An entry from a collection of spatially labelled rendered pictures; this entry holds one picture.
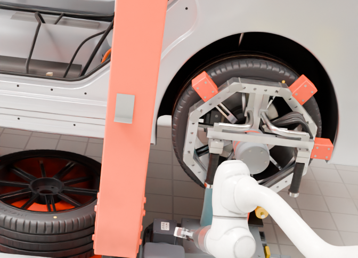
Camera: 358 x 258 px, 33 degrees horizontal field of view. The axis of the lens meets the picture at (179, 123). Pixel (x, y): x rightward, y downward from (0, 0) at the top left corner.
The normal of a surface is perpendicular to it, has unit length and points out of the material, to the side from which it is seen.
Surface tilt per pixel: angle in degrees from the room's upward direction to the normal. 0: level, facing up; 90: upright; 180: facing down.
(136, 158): 90
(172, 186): 0
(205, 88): 90
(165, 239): 90
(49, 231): 90
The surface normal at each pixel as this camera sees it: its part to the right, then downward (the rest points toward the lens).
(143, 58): 0.02, 0.42
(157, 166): 0.13, -0.90
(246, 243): 0.40, -0.09
